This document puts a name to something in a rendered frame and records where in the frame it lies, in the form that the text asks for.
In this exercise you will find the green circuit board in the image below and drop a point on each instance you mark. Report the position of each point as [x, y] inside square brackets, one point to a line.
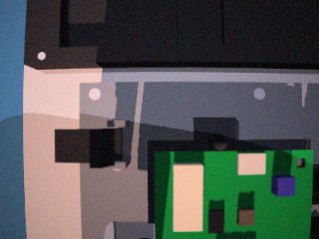
[233, 194]

